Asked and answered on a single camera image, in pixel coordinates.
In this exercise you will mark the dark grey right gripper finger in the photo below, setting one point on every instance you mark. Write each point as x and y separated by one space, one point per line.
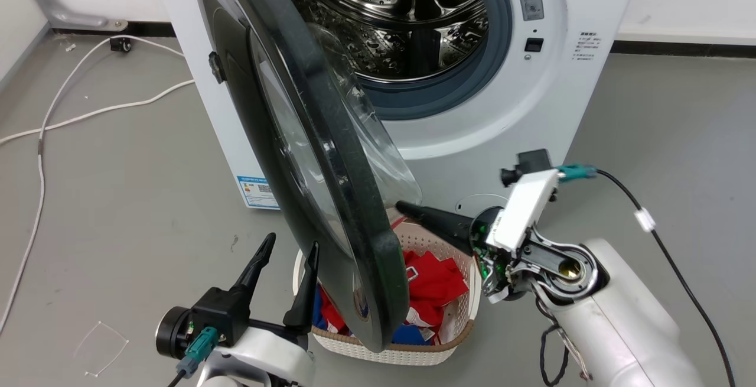
440 221

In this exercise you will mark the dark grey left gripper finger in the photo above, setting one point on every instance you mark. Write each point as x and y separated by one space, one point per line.
257 266
304 292

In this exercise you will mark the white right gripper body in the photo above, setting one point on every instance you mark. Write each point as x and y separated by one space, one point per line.
522 210

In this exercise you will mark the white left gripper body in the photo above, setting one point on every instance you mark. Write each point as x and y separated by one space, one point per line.
271 351

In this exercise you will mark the dark grey round washer door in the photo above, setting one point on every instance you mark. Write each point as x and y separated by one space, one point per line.
331 162

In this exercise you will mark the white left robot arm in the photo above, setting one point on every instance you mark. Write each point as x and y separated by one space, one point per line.
214 378

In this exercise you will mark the white front-load washing machine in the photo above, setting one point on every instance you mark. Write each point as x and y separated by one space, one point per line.
484 115

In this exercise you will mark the grey-blue rubber door gasket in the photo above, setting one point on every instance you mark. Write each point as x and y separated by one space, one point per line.
472 80

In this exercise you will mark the blue energy label sticker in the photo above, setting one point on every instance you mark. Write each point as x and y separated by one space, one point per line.
255 193

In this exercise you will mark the white garment with red stripes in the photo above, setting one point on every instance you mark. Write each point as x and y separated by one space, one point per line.
428 319

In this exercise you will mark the white woven plastic laundry basket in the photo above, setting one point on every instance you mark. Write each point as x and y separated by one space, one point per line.
455 328

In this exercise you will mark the blue garment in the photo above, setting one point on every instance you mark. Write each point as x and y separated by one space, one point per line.
413 335

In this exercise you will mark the clear floor tape outline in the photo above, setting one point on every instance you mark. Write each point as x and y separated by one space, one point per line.
100 348

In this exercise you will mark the stainless steel washer drum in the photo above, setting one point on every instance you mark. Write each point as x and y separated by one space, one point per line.
401 15

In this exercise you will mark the small black floor plug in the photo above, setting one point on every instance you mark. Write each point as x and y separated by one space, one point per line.
121 44

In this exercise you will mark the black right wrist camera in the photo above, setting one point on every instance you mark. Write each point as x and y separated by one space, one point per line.
525 165

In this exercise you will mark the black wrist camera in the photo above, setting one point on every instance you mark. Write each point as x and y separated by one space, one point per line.
221 313
525 165

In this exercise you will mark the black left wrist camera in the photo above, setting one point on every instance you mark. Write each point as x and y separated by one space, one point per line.
221 313

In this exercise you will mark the teal right camera connector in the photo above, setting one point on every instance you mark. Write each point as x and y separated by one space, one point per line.
576 171

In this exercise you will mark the teal camera connector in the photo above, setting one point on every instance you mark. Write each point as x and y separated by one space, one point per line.
198 348
576 171

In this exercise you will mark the teal left camera connector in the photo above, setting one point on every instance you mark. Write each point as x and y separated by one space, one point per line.
198 348

